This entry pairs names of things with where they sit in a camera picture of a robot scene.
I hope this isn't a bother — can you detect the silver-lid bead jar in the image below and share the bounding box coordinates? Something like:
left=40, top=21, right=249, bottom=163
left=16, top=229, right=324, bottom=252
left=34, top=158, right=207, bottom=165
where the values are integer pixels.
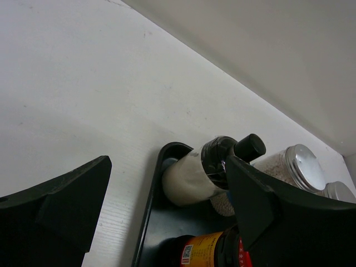
left=210, top=144, right=326, bottom=217
left=317, top=181, right=356, bottom=204

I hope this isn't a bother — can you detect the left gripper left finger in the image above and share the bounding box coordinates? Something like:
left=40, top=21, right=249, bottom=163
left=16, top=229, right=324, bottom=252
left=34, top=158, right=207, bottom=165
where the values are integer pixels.
left=1, top=156, right=112, bottom=266

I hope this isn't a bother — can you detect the black-cap clear bottle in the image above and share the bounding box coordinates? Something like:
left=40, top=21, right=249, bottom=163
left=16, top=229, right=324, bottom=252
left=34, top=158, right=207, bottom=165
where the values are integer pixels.
left=162, top=133, right=266, bottom=206

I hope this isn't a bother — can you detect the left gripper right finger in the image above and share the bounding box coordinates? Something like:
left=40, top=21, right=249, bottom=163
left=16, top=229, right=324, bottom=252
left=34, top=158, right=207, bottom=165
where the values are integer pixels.
left=226, top=156, right=355, bottom=266

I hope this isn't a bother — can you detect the red-lid chili sauce jar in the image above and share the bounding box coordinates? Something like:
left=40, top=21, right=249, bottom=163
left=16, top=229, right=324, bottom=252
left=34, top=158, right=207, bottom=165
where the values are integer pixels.
left=155, top=225, right=252, bottom=267

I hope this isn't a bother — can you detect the black rectangular tray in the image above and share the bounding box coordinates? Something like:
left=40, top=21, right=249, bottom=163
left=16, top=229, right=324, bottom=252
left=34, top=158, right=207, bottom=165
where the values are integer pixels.
left=131, top=142, right=237, bottom=266

